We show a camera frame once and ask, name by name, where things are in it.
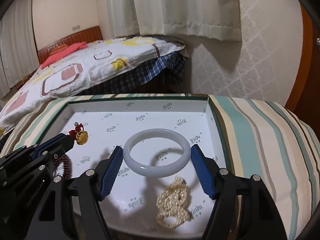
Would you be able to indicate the wooden cabinet door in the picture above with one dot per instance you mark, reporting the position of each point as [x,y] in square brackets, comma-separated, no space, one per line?
[304,96]

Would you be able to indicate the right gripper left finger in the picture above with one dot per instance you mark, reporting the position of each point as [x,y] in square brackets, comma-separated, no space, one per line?
[54,219]

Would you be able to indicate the cream window curtain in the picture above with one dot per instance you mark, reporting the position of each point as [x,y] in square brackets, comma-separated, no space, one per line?
[216,19]

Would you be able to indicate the blue plaid blanket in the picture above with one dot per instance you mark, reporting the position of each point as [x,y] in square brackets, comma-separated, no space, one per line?
[153,76]

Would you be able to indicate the white patterned quilt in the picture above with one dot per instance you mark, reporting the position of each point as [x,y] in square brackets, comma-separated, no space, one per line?
[100,61]

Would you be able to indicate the wooden headboard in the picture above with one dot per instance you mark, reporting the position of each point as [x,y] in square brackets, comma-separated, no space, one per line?
[88,35]

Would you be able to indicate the left striped curtain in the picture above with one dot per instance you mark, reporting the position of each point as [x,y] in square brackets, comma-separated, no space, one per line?
[18,48]

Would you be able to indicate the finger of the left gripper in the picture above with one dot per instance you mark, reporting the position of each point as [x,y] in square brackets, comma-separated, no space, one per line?
[63,140]

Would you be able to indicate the white jade bangle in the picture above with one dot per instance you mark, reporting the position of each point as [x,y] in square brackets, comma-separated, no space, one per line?
[154,171]

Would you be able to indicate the red pillow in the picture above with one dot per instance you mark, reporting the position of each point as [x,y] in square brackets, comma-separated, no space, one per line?
[63,53]

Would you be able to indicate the red knot gold pendant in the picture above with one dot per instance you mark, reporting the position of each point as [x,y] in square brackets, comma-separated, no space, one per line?
[79,134]

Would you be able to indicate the striped bed cover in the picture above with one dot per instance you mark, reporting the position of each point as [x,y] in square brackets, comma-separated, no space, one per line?
[246,136]

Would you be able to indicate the dark green tray box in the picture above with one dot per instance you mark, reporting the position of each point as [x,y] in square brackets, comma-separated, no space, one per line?
[130,209]

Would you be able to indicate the wall socket plate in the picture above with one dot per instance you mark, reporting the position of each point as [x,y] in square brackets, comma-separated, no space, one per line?
[76,27]

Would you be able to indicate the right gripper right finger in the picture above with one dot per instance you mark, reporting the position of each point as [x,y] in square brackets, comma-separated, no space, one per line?
[259,216]

